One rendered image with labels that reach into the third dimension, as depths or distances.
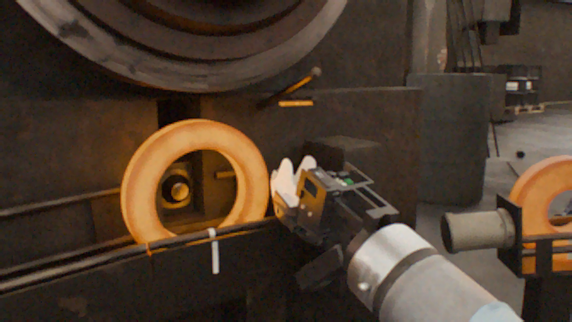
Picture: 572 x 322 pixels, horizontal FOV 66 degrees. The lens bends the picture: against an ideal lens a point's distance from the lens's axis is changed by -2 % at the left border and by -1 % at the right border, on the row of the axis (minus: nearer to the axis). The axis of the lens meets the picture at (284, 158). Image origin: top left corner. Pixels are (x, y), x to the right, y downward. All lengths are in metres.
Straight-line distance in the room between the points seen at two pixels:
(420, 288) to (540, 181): 0.35
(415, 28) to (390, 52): 4.06
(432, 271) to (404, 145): 0.46
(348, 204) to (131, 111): 0.29
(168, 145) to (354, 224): 0.23
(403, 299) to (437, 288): 0.03
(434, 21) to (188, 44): 4.35
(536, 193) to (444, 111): 2.43
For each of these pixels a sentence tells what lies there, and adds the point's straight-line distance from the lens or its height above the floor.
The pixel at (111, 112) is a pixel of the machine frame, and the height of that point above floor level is 0.85.
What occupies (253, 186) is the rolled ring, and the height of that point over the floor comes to 0.76.
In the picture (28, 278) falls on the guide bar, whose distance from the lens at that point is 0.52.
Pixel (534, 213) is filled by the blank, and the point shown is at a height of 0.70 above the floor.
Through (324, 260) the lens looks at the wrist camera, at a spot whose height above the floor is 0.69.
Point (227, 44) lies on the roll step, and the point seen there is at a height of 0.93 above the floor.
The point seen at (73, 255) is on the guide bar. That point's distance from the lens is 0.58.
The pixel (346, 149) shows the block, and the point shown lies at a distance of 0.63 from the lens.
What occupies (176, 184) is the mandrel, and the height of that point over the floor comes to 0.75.
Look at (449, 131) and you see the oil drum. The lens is 3.14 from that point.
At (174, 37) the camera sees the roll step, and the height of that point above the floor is 0.94.
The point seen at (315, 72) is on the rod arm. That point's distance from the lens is 0.47.
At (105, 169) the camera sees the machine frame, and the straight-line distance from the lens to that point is 0.59.
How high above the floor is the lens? 0.90
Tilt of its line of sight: 11 degrees down
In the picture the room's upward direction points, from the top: straight up
